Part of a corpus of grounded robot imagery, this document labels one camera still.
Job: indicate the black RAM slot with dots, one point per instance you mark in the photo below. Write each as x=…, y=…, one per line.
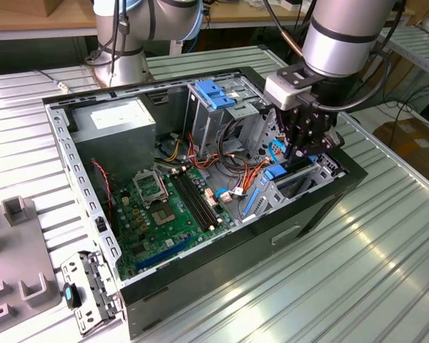
x=196, y=199
x=206, y=195
x=201, y=197
x=191, y=201

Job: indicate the blue plastic drive latch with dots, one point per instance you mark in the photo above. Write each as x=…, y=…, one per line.
x=212, y=94

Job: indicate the grey parts rack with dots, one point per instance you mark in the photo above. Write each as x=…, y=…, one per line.
x=18, y=250

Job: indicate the grey power supply unit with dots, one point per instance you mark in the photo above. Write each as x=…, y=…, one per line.
x=111, y=150

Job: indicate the wooden desk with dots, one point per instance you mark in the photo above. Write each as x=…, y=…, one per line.
x=21, y=19

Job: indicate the metal slat side table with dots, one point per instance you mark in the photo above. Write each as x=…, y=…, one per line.
x=422, y=46

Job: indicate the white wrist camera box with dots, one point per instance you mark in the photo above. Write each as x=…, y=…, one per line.
x=284, y=94

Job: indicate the blue expansion slot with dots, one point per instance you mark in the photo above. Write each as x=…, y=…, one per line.
x=164, y=252

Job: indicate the black open PC case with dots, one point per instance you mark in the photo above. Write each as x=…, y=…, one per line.
x=218, y=271

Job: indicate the metal disk bay cage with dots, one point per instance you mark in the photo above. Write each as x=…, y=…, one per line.
x=268, y=194

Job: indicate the brown cardboard box with label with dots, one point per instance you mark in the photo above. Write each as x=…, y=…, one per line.
x=414, y=143

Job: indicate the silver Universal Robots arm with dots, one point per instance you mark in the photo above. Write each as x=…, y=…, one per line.
x=343, y=35

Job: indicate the black case fan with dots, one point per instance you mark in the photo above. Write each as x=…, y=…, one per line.
x=101, y=203

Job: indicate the metal optical drive cage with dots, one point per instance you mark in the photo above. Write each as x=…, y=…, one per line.
x=207, y=125

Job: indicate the CPU socket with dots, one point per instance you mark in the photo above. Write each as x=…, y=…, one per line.
x=162, y=215

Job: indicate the hard disk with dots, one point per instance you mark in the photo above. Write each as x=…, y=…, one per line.
x=274, y=172

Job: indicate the green motherboard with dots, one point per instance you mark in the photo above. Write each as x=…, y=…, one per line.
x=143, y=232

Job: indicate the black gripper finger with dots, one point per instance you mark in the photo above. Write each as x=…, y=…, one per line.
x=293, y=143
x=327, y=141

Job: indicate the metal slot bracket retainer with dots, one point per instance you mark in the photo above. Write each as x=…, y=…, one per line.
x=75, y=266

